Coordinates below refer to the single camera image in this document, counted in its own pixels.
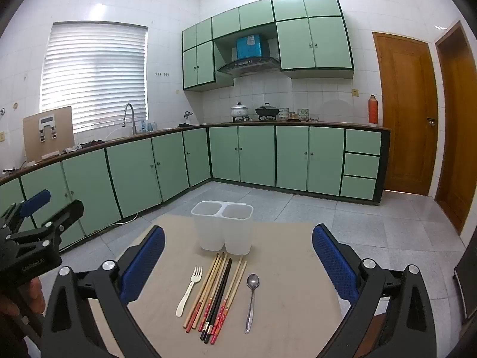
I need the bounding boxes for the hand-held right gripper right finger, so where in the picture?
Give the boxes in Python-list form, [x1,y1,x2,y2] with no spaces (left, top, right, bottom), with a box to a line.
[312,224,436,358]

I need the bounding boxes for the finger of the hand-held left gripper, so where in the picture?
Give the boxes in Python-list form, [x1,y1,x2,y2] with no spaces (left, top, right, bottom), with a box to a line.
[5,199,85,256]
[0,189,52,232]

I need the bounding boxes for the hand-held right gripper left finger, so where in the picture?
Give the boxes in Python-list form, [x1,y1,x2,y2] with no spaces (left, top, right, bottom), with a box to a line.
[41,225,166,358]

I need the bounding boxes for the cream plastic fork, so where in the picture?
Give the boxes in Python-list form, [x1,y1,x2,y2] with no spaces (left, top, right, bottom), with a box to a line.
[176,266,203,317]

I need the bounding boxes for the brown chopstick dark red handle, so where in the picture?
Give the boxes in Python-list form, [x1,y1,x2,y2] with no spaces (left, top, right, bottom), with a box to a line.
[199,254,229,333]
[192,253,227,331]

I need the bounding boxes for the white two-compartment utensil holder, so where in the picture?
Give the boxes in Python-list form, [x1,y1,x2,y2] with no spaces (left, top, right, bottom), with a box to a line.
[191,200,254,256]

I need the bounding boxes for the black chopstick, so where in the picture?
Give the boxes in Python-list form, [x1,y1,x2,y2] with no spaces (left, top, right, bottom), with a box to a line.
[200,257,232,341]
[205,258,235,344]

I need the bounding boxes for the metal spoon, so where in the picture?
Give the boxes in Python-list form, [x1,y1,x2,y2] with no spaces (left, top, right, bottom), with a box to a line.
[244,273,260,335]

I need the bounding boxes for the person's left hand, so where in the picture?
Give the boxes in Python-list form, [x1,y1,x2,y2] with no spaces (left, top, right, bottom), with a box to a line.
[0,278,46,319]

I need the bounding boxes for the printed cardboard box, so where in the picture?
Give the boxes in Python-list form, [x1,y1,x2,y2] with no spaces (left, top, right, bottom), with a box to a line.
[22,106,74,162]

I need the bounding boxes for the dark cloth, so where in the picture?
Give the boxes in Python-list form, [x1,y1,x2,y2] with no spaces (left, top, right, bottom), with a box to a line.
[61,140,107,154]

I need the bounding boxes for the metal kitchen faucet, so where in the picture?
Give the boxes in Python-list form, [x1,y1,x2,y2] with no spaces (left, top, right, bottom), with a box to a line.
[123,103,137,135]

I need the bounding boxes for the green lower kitchen cabinets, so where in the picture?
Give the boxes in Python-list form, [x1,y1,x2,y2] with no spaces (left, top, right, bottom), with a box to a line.
[0,121,392,254]

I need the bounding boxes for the green kitchen cabinets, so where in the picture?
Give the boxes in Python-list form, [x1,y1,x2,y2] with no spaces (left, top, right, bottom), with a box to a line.
[182,0,354,91]
[0,121,392,254]

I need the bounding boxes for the dark furniture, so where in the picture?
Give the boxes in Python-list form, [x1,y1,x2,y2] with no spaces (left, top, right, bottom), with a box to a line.
[453,237,477,325]

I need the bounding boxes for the white window blind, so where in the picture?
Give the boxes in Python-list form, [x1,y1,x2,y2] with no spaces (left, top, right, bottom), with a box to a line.
[40,21,149,134]

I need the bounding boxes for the plain wooden door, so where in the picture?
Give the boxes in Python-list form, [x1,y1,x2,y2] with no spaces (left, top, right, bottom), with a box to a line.
[434,20,477,235]

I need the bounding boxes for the black range hood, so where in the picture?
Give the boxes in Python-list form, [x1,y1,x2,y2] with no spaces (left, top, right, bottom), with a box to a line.
[217,57,281,78]

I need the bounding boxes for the green upper kitchen cabinets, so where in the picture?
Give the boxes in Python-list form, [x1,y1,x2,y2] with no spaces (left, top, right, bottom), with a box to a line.
[182,0,354,91]

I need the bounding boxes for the blue box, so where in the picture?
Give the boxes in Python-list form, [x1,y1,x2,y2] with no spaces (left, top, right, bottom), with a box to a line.
[236,34,266,60]

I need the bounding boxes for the white floor cable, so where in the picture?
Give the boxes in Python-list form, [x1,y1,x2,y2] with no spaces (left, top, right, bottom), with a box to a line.
[89,212,138,236]

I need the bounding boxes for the wooden door with handle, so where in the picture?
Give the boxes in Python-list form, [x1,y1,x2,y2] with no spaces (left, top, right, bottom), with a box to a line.
[372,32,438,196]

